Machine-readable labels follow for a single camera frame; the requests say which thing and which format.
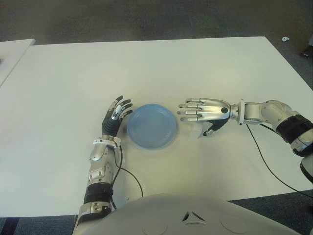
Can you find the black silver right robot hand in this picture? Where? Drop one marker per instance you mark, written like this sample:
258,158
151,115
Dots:
210,110

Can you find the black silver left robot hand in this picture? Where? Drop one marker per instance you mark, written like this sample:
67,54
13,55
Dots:
112,122

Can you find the white charger block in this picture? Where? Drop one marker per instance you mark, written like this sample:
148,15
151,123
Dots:
196,129

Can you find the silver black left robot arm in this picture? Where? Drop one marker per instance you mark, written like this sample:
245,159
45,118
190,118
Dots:
100,161

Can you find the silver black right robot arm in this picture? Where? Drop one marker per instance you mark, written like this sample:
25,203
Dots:
269,112

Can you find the blue round plate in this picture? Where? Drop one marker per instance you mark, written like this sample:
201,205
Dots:
152,126

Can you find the small white floor object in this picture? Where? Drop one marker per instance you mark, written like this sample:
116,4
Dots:
284,38

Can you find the grey robot torso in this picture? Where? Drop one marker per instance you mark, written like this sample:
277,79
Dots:
183,215

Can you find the black shoe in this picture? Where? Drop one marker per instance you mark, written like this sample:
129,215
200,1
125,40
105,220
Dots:
306,52

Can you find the white side table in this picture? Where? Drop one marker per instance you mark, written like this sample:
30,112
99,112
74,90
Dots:
12,54

